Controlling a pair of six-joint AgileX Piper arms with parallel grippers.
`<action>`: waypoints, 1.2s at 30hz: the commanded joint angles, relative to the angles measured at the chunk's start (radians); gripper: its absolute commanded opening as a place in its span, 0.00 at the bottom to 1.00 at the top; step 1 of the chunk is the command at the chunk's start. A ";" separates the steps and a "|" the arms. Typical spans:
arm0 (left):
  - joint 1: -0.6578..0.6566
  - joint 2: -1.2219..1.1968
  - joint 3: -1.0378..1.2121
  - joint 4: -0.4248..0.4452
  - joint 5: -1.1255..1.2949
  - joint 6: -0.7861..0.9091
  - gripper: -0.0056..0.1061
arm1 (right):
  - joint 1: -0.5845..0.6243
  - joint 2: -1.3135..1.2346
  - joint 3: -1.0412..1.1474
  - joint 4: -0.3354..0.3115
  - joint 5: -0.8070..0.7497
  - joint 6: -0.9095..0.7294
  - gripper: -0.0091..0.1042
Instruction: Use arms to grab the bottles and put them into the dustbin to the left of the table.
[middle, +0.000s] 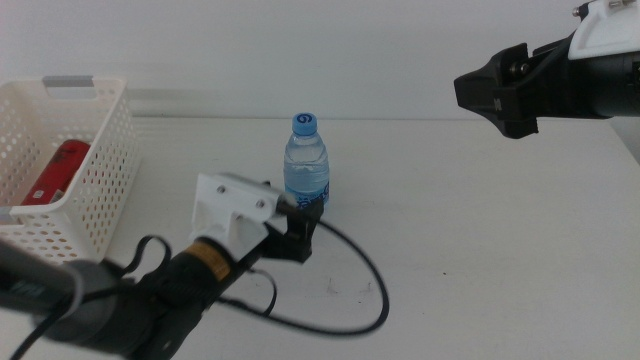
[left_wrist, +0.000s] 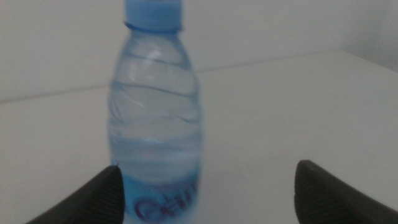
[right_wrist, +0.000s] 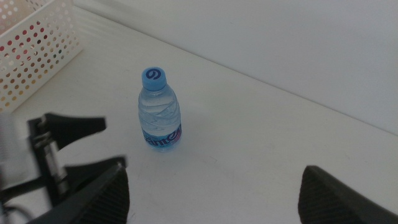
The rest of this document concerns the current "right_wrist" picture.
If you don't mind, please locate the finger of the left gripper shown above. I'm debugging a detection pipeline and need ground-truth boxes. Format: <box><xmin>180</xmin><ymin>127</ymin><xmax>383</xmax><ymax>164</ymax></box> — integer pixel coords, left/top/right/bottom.
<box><xmin>63</xmin><ymin>155</ymin><xmax>128</xmax><ymax>197</ymax></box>
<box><xmin>41</xmin><ymin>113</ymin><xmax>107</xmax><ymax>151</ymax></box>

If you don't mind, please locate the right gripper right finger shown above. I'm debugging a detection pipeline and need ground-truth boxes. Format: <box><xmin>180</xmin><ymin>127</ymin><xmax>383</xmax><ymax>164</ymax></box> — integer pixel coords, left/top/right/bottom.
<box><xmin>297</xmin><ymin>165</ymin><xmax>398</xmax><ymax>224</ymax></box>

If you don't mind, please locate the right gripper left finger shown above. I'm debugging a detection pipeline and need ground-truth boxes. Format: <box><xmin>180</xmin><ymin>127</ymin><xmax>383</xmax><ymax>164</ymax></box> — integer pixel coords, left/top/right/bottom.
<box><xmin>26</xmin><ymin>163</ymin><xmax>131</xmax><ymax>224</ymax></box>

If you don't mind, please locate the clear water bottle blue cap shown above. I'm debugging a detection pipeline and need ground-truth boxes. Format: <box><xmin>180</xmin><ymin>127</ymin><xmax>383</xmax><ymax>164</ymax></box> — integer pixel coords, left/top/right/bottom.
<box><xmin>137</xmin><ymin>66</ymin><xmax>183</xmax><ymax>152</ymax></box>

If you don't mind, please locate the white perforated plastic basket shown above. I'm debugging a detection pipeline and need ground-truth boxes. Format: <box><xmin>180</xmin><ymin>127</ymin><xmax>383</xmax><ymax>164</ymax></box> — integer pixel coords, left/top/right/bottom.
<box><xmin>0</xmin><ymin>0</ymin><xmax>84</xmax><ymax>113</ymax></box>

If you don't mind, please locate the black camera cable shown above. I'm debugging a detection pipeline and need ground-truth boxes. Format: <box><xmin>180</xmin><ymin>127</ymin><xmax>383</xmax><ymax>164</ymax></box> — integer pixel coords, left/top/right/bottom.
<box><xmin>0</xmin><ymin>175</ymin><xmax>47</xmax><ymax>224</ymax></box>

